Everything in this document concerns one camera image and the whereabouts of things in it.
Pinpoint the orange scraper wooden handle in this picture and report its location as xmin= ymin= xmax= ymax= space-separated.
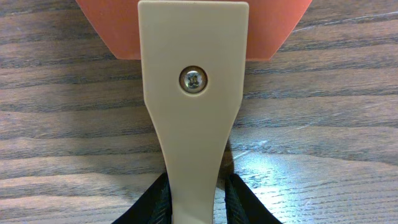
xmin=75 ymin=0 xmax=313 ymax=224

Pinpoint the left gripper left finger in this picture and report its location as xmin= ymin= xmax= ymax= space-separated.
xmin=112 ymin=173 xmax=172 ymax=224

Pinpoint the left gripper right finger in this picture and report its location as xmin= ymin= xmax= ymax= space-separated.
xmin=224 ymin=174 xmax=282 ymax=224

